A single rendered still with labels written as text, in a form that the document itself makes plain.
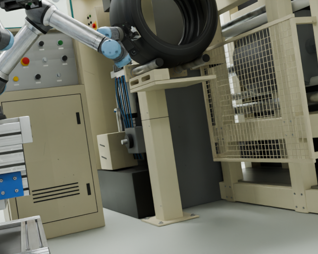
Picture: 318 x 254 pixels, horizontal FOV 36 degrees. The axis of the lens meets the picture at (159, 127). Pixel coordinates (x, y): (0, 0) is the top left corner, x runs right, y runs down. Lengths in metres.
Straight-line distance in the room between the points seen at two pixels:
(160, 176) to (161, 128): 0.28
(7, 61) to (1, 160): 0.74
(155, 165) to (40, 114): 0.75
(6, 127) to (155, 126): 1.34
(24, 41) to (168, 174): 1.17
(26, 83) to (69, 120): 0.34
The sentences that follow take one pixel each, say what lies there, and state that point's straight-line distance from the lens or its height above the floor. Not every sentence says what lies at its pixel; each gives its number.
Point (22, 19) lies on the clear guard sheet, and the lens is 3.09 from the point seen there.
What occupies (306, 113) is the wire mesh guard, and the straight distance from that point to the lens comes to 2.33.
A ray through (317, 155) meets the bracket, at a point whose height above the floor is 0.33.
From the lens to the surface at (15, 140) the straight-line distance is 1.69.
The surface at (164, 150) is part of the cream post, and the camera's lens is 2.88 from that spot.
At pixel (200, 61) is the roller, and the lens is 2.66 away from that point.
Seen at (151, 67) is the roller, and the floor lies 0.89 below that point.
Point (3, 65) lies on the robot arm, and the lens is 2.33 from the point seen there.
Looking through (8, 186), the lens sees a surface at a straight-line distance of 1.74.
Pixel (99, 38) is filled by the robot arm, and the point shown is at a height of 0.98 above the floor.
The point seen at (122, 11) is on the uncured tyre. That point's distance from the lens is 2.55.
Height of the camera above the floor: 0.58
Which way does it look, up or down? level
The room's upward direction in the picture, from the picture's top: 8 degrees counter-clockwise
